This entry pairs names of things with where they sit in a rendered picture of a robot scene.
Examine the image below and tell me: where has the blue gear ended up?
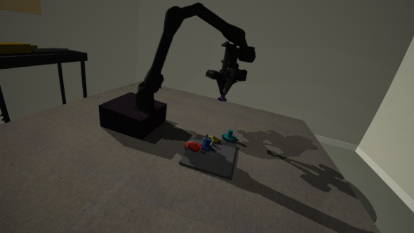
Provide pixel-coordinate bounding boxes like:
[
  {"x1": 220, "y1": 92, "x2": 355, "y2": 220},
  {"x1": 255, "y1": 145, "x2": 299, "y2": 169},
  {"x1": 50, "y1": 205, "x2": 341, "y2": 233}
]
[{"x1": 202, "y1": 138, "x2": 212, "y2": 151}]

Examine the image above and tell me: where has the teal gear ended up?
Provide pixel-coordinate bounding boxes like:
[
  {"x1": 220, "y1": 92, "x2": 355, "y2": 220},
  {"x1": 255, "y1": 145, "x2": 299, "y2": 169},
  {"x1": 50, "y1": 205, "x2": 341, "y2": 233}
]
[{"x1": 222, "y1": 130, "x2": 236, "y2": 142}]

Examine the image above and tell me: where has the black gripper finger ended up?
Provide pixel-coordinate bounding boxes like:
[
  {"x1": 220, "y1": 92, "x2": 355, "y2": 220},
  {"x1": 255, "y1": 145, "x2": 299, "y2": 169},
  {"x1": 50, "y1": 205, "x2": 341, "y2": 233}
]
[
  {"x1": 225, "y1": 78, "x2": 238, "y2": 94},
  {"x1": 216, "y1": 79, "x2": 227, "y2": 95}
]

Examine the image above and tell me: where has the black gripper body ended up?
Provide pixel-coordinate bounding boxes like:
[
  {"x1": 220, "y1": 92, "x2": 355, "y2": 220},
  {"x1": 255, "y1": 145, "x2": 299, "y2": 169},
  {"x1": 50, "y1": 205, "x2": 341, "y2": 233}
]
[{"x1": 206, "y1": 58, "x2": 238, "y2": 80}]

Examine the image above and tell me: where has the purple gear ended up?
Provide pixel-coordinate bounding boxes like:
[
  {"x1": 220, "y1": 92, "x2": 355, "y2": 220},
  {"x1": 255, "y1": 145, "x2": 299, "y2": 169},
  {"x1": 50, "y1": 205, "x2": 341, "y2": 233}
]
[{"x1": 218, "y1": 91, "x2": 227, "y2": 102}]

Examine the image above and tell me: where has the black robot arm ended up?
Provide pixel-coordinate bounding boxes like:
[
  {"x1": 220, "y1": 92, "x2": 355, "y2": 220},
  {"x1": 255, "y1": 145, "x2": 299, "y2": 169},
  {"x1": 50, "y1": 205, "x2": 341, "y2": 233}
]
[{"x1": 133, "y1": 3, "x2": 255, "y2": 112}]

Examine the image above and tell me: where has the red gear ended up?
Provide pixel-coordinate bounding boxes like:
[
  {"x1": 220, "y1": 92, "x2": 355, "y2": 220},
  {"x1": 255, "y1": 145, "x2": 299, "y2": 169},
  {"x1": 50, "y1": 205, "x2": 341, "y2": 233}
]
[{"x1": 188, "y1": 142, "x2": 202, "y2": 152}]

